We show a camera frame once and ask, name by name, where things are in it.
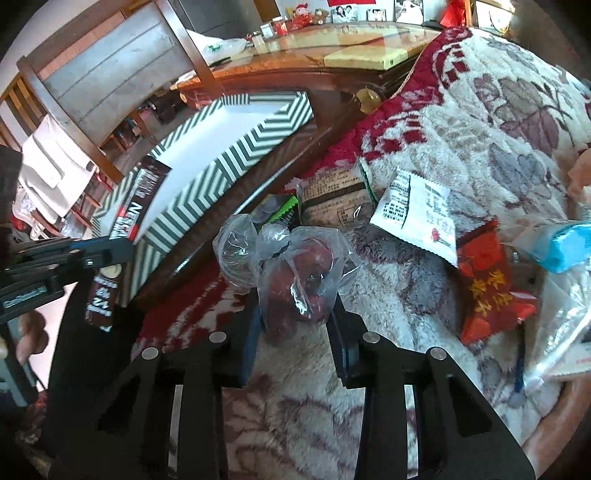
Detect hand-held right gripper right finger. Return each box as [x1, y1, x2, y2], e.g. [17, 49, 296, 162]
[327, 293, 539, 480]

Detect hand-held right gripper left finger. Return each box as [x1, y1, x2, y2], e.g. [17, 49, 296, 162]
[48, 293, 264, 480]

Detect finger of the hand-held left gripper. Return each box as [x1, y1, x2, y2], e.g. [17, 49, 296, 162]
[14, 258, 126, 285]
[11, 237, 136, 267]

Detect dark brown snack packet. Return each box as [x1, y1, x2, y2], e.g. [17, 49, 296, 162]
[84, 154, 172, 334]

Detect clear bag of red dates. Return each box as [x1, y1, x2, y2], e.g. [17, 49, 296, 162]
[212, 215, 362, 346]

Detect brown green-edged snack packet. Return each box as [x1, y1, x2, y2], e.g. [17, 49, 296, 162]
[295, 159, 382, 229]

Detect green white striped box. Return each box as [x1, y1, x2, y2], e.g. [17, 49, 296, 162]
[92, 90, 315, 308]

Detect blue white snack packet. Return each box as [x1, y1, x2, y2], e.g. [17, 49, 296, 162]
[512, 220, 591, 274]

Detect person's left hand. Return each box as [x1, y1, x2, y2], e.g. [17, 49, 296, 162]
[16, 310, 50, 366]

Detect white cloth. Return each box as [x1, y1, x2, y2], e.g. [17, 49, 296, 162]
[21, 114, 99, 219]

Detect bright green black snack packet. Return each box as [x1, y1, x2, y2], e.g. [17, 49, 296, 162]
[252, 194, 302, 232]

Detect red snack packet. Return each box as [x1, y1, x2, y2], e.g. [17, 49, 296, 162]
[456, 220, 540, 346]

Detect wooden slatted chair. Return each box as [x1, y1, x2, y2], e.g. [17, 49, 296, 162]
[0, 74, 33, 151]

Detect wooden chair grey back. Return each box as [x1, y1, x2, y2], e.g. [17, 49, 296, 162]
[16, 0, 218, 185]

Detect clear plastic bag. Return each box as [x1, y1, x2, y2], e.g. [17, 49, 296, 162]
[512, 272, 591, 393]

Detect white plastic bag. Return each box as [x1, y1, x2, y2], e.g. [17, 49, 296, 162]
[188, 30, 249, 64]

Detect brass round knob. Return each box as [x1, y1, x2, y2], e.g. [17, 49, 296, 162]
[355, 87, 383, 114]

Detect grey cabinet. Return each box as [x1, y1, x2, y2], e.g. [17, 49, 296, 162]
[178, 0, 278, 34]

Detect wooden glass-topped table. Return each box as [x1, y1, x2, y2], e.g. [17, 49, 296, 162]
[171, 18, 446, 121]

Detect floral fleece blanket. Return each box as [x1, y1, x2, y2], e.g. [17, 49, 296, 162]
[134, 25, 591, 480]

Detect yellow-green pad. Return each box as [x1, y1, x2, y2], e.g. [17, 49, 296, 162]
[323, 44, 408, 71]

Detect red plush doll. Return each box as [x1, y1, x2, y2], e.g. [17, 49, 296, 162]
[291, 4, 313, 31]

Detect red hanging ornament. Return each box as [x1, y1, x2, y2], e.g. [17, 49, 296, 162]
[441, 0, 468, 29]

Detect wooden bed frame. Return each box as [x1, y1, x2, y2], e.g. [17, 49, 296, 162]
[134, 88, 384, 315]

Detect couple photo frame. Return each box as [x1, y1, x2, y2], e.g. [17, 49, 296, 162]
[330, 4, 359, 24]

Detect black white photo frame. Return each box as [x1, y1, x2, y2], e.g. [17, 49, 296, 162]
[394, 0, 426, 25]

